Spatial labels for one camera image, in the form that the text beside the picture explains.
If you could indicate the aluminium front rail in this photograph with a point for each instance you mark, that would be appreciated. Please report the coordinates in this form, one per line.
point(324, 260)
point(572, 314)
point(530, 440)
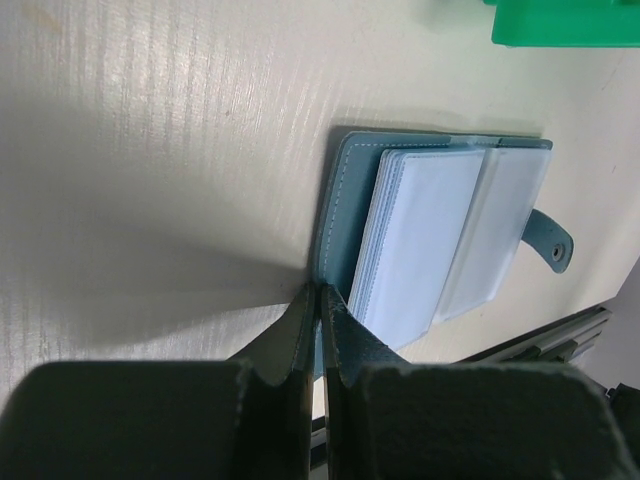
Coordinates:
point(569, 340)

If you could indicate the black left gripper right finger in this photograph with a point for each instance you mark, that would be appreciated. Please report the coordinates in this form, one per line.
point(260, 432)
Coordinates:
point(388, 418)

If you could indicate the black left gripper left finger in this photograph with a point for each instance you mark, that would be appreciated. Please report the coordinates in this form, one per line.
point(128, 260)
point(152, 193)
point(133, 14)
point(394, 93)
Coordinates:
point(246, 417)

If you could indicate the blue leather card holder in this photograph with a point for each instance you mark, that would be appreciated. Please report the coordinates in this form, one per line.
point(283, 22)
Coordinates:
point(419, 228)

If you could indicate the green plastic bin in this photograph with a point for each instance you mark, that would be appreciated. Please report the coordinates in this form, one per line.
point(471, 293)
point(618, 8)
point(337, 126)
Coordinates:
point(566, 24)

